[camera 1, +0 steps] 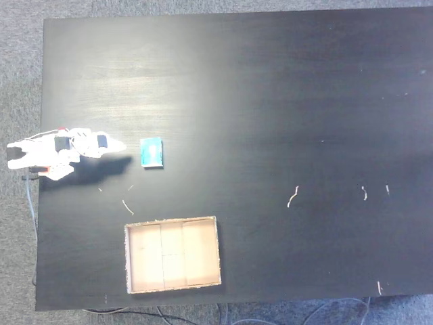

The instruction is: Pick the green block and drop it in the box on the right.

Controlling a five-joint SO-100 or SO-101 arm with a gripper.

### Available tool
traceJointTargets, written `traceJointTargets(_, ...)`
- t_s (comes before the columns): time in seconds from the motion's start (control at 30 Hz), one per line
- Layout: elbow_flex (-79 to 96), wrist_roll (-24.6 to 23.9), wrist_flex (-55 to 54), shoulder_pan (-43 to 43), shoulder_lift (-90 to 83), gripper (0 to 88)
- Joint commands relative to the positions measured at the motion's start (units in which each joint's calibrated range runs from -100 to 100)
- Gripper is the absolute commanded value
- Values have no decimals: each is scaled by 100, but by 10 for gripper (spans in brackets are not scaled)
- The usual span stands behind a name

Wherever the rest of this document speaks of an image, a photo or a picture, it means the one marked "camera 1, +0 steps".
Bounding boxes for grey-blue floor cable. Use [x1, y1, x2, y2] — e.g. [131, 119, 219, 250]
[216, 296, 373, 325]

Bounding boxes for open cardboard box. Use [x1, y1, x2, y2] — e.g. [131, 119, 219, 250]
[124, 215, 223, 295]

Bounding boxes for green block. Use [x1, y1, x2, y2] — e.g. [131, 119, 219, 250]
[139, 136, 164, 169]

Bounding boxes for white floor cable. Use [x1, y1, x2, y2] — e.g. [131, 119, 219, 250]
[81, 307, 130, 315]

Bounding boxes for black floor cable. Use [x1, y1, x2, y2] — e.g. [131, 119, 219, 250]
[127, 306, 200, 325]

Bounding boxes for grey-blue power cable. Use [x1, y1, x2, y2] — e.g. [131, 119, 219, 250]
[25, 178, 39, 286]

